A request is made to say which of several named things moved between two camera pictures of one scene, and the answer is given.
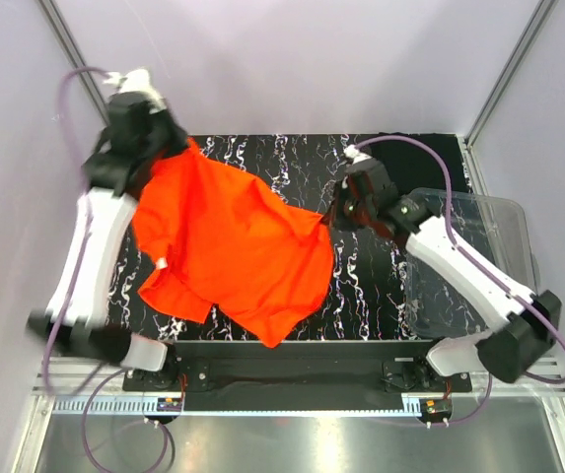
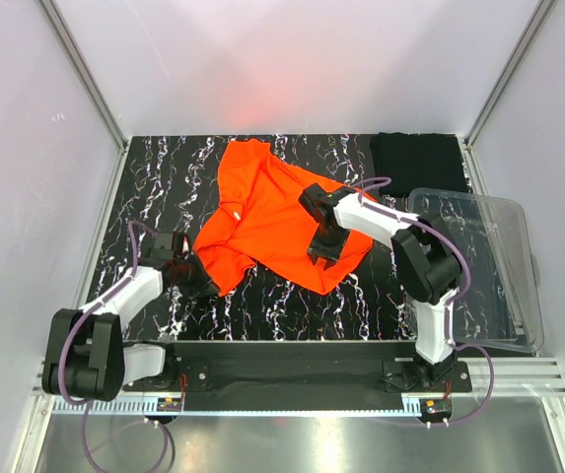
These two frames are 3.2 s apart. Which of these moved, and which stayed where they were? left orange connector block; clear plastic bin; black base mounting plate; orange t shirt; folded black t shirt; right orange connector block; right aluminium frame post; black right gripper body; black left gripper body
Moved: black right gripper body; black left gripper body; orange t shirt
Stayed: left orange connector block; right aluminium frame post; clear plastic bin; black base mounting plate; right orange connector block; folded black t shirt
